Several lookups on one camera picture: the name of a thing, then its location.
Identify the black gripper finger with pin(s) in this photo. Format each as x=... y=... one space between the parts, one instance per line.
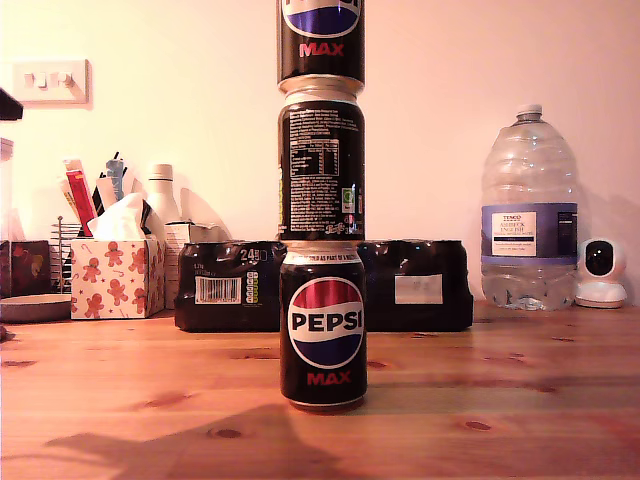
x=9 y=106

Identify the black Pepsi Max can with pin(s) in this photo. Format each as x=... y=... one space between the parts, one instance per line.
x=320 y=55
x=322 y=325
x=320 y=160

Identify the black Pepsi Max multipack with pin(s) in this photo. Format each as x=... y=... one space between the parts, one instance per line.
x=225 y=315

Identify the cream paper packet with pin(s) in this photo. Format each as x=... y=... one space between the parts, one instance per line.
x=72 y=165

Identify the red snack packet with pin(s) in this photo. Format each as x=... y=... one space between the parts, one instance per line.
x=79 y=195

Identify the white paper tissue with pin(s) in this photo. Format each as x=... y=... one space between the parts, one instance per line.
x=120 y=220

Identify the white slim bottle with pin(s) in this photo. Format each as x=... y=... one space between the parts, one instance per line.
x=160 y=190

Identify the round shallow plate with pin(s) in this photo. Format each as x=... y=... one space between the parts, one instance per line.
x=30 y=307

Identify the gingerbread print tissue box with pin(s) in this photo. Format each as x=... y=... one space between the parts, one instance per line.
x=117 y=280

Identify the small white carton box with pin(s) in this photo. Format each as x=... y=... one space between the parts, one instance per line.
x=172 y=250

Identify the large clear water bottle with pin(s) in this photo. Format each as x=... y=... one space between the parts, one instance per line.
x=530 y=175

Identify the white wall light switch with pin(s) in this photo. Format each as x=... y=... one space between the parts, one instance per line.
x=50 y=82

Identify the small white round camera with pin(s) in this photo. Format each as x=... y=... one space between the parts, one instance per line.
x=600 y=292

